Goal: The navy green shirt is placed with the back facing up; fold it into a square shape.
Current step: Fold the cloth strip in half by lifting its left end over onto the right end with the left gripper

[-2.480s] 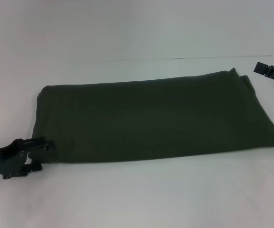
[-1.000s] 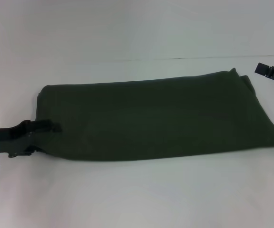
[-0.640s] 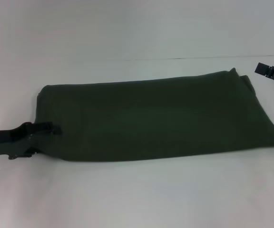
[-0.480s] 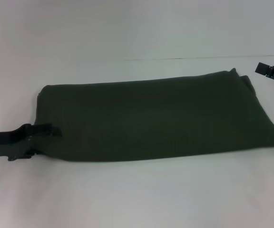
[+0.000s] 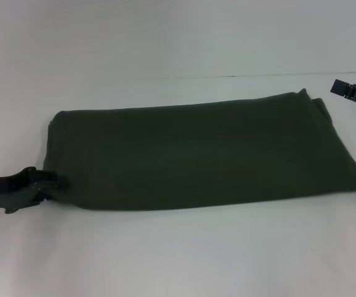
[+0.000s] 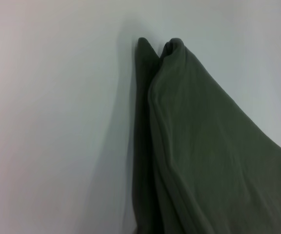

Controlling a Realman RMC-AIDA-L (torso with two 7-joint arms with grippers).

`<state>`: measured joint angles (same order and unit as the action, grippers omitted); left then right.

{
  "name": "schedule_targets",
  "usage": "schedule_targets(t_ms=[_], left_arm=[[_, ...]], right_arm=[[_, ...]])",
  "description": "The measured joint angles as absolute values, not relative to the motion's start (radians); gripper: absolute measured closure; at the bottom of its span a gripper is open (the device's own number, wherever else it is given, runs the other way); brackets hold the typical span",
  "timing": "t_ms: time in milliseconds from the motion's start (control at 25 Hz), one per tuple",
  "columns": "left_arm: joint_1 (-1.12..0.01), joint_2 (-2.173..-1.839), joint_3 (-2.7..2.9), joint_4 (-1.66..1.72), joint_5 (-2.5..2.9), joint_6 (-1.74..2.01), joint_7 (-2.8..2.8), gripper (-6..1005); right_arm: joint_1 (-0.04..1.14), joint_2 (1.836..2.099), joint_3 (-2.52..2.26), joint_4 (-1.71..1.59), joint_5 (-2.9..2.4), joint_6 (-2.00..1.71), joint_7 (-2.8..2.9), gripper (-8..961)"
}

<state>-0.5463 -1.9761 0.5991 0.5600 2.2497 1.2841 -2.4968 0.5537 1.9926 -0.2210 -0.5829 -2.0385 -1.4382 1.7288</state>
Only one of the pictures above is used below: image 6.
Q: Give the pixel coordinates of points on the dark green shirt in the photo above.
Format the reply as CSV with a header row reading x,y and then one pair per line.
x,y
204,146

